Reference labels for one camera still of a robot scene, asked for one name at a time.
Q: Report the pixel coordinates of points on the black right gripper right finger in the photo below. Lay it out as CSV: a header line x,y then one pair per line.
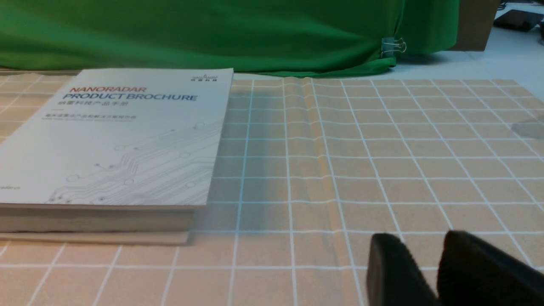
x,y
472,272

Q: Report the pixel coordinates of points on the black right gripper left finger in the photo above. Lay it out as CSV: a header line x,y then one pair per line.
x,y
393,277

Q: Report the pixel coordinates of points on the beige checkered tablecloth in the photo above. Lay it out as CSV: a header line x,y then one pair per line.
x,y
308,171

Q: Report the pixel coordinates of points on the silver binder clip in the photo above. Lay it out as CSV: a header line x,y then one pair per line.
x,y
391,45

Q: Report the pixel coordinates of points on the brown cardboard box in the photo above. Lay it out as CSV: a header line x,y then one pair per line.
x,y
476,19

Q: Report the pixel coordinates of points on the green backdrop cloth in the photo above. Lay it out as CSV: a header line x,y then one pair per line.
x,y
284,38

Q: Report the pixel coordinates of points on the dark device on table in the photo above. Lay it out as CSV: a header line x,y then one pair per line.
x,y
518,20

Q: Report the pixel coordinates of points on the beige book under brochure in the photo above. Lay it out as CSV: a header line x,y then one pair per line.
x,y
130,238

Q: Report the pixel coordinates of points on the white product brochure book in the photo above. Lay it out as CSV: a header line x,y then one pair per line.
x,y
116,150

